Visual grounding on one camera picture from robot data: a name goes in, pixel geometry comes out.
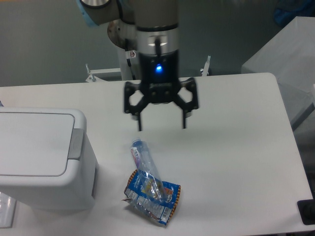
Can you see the blue plastic bag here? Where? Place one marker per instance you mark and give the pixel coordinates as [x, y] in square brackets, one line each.
[286, 10]

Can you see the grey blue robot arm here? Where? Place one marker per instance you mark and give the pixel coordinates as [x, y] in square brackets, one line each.
[156, 25]

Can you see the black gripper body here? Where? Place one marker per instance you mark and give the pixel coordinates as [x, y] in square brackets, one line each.
[160, 80]

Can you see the white push-top trash can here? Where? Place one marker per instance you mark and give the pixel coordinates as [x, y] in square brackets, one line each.
[46, 159]

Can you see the blue snack wrapper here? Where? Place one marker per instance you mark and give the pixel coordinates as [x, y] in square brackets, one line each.
[139, 195]

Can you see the clear plastic sheet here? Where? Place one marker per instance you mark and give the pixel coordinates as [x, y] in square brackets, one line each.
[7, 210]

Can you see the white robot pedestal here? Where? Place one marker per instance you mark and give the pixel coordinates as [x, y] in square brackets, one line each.
[129, 64]

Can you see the black device at edge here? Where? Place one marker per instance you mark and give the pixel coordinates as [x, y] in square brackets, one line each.
[307, 211]

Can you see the clear crushed plastic bottle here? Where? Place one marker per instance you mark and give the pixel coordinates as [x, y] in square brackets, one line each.
[148, 172]

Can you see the white covered side table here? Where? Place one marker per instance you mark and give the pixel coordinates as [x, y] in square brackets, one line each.
[290, 57]

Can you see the white metal base frame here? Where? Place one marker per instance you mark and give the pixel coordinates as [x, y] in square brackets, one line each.
[96, 75]

